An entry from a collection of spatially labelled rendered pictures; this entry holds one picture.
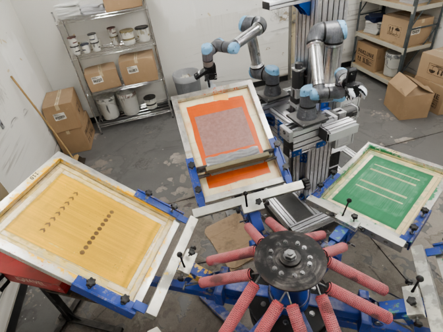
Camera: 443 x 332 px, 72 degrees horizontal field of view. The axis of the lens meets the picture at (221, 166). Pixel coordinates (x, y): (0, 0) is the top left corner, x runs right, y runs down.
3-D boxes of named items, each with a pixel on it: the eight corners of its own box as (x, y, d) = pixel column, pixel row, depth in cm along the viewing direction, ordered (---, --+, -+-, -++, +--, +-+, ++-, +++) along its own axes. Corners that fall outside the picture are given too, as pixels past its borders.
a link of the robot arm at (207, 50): (215, 43, 206) (207, 50, 202) (216, 58, 215) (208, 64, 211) (206, 39, 209) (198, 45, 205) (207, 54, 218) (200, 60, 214)
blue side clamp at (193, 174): (186, 162, 199) (185, 158, 193) (193, 161, 200) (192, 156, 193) (197, 206, 189) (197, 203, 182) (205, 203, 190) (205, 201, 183)
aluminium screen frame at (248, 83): (171, 99, 215) (170, 96, 211) (250, 82, 223) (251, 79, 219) (199, 205, 188) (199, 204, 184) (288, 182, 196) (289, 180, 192)
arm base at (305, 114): (309, 109, 236) (310, 97, 230) (322, 116, 225) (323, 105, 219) (292, 114, 232) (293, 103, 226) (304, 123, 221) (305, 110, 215)
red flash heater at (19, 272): (-19, 276, 178) (-32, 264, 171) (37, 218, 212) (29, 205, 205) (67, 296, 161) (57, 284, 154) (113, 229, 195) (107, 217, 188)
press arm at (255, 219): (244, 205, 185) (245, 203, 180) (254, 203, 186) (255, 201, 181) (254, 234, 179) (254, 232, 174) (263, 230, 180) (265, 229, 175)
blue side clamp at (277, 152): (266, 142, 207) (268, 138, 200) (273, 140, 207) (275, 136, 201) (282, 183, 196) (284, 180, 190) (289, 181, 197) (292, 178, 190)
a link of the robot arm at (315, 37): (304, 20, 188) (312, 97, 184) (323, 18, 187) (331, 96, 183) (301, 29, 200) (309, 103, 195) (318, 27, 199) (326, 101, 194)
